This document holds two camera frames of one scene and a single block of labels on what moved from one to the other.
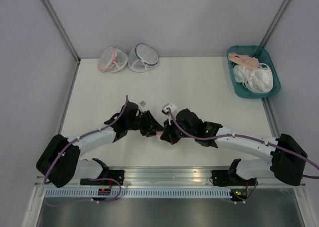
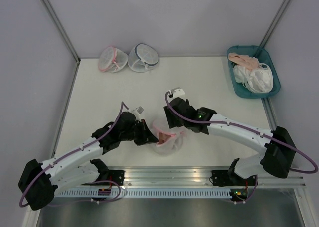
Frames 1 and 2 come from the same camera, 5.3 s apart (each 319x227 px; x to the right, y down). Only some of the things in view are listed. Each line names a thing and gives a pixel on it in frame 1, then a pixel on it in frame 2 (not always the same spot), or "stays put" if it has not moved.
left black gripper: x=150 y=123 -> x=146 y=136
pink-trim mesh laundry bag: x=112 y=60 stays put
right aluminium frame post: x=280 y=13 stays put
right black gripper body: x=174 y=133 -> x=177 y=122
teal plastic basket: x=253 y=73 stays put
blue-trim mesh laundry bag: x=142 y=57 stays put
